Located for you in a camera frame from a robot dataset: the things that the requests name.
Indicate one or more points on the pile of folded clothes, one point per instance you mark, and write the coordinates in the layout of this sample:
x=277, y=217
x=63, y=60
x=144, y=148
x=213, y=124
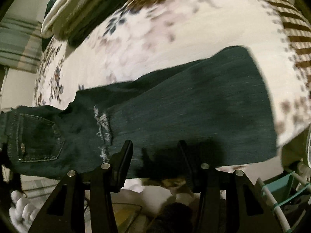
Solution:
x=80, y=7

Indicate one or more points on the floral bed sheet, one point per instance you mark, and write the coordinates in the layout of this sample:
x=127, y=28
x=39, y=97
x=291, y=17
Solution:
x=175, y=38

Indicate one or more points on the dark denim pants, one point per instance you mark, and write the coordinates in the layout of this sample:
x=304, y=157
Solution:
x=184, y=106

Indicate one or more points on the person's left hand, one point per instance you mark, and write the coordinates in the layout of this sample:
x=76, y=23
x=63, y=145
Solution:
x=20, y=212

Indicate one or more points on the striped curtain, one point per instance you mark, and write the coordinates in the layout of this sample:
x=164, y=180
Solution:
x=18, y=45

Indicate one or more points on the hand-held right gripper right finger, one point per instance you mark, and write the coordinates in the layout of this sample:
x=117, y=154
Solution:
x=186, y=161

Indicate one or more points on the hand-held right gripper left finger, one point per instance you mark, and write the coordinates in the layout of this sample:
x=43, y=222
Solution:
x=124, y=161

